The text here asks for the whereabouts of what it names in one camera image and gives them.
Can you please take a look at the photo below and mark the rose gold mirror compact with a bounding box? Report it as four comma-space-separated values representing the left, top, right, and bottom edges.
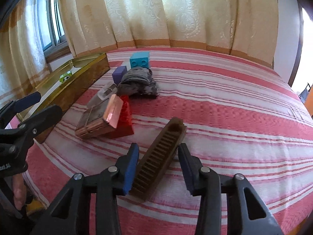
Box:
75, 94, 123, 139

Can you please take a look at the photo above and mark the clear plastic box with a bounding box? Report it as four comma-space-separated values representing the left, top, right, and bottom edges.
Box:
86, 81, 117, 108

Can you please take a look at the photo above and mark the red toy brick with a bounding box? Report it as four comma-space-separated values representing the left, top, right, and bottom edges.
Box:
104, 95, 134, 139

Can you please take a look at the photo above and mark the purple block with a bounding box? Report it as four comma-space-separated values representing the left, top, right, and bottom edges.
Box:
112, 66, 127, 85

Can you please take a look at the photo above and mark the grey patterned pouch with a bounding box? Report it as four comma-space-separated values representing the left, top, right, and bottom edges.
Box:
117, 67, 159, 99

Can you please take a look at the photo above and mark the blue toy brick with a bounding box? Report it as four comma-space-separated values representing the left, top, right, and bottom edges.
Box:
130, 52, 150, 69

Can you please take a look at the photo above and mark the person's left hand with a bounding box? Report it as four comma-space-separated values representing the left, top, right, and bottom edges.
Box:
12, 174, 27, 211

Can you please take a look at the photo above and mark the left side curtain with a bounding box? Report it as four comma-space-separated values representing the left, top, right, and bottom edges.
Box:
1, 0, 49, 107

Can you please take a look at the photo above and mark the gold metal tray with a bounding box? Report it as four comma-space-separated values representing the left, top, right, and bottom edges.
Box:
16, 52, 111, 144

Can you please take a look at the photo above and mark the green football cube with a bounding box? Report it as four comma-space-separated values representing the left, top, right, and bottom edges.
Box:
59, 70, 72, 83

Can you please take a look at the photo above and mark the red striped bedspread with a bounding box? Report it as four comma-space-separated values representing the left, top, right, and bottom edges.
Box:
23, 48, 312, 233

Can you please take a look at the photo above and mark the dark chair in doorway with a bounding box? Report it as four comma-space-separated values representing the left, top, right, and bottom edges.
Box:
298, 83, 311, 103

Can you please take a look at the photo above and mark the cream patterned curtain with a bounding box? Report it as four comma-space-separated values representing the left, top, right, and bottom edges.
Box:
58, 0, 279, 67

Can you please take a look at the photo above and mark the window with frame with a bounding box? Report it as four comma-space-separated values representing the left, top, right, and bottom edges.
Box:
36, 0, 70, 63

